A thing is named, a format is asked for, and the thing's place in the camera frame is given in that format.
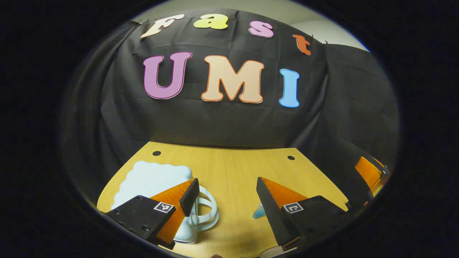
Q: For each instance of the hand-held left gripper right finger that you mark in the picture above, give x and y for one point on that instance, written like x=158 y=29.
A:
x=272 y=211

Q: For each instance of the black backdrop cloth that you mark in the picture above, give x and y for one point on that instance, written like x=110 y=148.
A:
x=215 y=125

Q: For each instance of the white skin care tube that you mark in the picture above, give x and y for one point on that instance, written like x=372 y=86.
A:
x=259 y=212

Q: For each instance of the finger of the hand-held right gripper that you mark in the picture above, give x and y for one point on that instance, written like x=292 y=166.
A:
x=367 y=172

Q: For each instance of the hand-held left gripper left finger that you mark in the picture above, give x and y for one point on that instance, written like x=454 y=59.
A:
x=189 y=199

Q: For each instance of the light blue suitcase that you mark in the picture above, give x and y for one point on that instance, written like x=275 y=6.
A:
x=150 y=179

